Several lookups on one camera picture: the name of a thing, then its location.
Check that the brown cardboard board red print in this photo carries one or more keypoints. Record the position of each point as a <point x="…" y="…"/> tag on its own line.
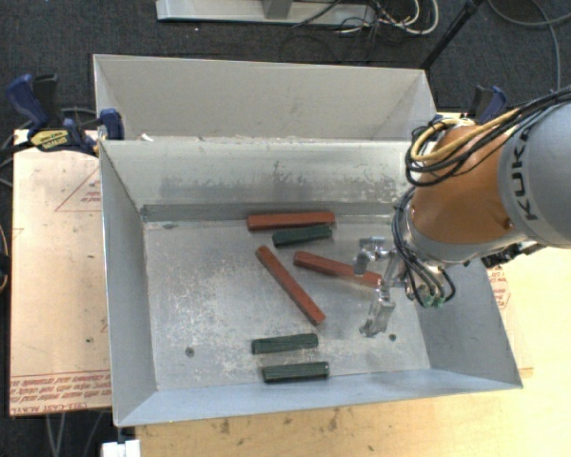
<point x="57" y="264"/>

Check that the red-brown flat block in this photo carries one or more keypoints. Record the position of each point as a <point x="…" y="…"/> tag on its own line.
<point x="290" y="220"/>
<point x="290" y="284"/>
<point x="326" y="264"/>

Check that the grey metal bin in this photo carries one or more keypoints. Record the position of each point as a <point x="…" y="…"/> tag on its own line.
<point x="209" y="279"/>

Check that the pale grey metal gripper finger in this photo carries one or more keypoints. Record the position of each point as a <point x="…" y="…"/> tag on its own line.
<point x="368" y="246"/>
<point x="380" y="313"/>

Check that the dark green flat block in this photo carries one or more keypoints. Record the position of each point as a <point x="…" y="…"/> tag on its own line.
<point x="284" y="343"/>
<point x="295" y="372"/>
<point x="302" y="236"/>

